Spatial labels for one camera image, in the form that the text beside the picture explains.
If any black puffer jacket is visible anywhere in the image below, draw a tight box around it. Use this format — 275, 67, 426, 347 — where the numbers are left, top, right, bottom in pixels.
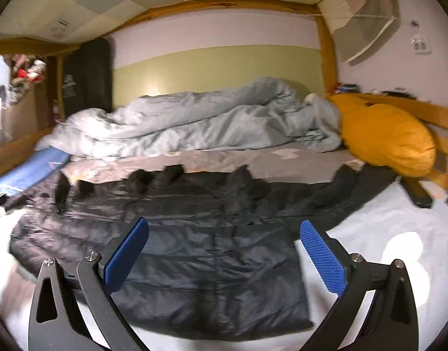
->
10, 165, 396, 341

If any blue patterned pillow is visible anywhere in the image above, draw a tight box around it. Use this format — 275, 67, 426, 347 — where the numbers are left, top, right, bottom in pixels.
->
0, 147, 71, 197

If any mustard yellow pillow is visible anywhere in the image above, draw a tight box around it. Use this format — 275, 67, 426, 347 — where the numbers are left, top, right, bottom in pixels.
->
330, 94, 436, 178

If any black hanging garment bag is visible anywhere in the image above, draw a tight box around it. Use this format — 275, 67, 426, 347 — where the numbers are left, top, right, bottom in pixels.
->
62, 38, 113, 117

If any light blue rumpled duvet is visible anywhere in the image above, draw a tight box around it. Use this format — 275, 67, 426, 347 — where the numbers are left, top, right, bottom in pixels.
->
35, 77, 341, 161

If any checkered hanging cloth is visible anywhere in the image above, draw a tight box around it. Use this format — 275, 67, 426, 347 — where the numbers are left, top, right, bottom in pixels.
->
318, 0, 396, 62

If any wooden bunk bed frame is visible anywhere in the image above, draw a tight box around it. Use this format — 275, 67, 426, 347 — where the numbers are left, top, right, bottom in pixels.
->
0, 0, 448, 189

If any white wall socket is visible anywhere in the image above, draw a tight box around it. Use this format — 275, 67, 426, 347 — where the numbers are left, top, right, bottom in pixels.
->
411, 33, 432, 55

